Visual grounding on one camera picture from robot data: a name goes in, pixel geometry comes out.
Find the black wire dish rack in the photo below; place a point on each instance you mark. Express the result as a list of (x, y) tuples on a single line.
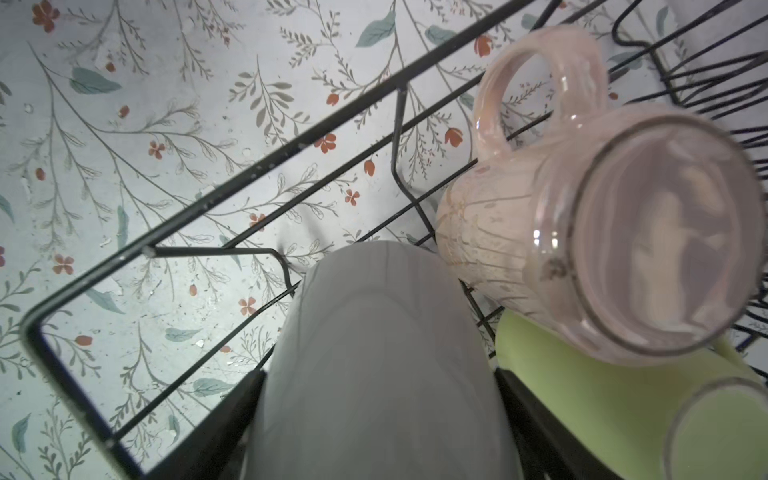
[(117, 115)]

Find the light green mug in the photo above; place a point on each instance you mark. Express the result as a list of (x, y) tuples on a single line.
[(703, 416)]

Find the pink iridescent mug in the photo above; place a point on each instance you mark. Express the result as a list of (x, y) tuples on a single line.
[(634, 233)]

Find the grey cream mug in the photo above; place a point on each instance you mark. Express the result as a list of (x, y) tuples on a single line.
[(380, 373)]

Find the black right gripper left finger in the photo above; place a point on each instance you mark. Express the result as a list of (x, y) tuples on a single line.
[(205, 453)]

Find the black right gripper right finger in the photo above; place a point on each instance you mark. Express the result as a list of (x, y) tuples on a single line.
[(548, 450)]

